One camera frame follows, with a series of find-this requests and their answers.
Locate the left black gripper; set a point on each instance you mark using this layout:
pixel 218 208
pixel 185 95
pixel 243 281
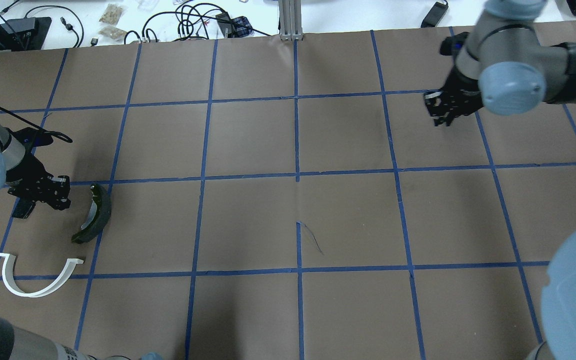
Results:
pixel 26 170

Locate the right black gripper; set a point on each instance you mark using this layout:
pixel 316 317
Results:
pixel 460 88

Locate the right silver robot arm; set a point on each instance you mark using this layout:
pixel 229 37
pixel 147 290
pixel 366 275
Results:
pixel 501 66

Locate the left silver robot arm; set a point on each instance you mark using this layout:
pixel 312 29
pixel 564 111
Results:
pixel 16 343

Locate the green brake shoe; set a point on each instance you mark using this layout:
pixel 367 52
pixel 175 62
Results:
pixel 98 217

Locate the black power adapter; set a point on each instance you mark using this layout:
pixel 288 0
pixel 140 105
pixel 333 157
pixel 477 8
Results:
pixel 435 14

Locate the white curved plastic part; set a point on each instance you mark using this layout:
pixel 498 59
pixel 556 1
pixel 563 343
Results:
pixel 10 280

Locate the snack bag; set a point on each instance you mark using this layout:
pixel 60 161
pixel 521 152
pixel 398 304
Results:
pixel 112 32
pixel 112 14

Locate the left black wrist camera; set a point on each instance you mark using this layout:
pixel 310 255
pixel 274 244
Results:
pixel 31 138

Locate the aluminium frame post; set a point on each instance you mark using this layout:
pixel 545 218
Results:
pixel 290 20

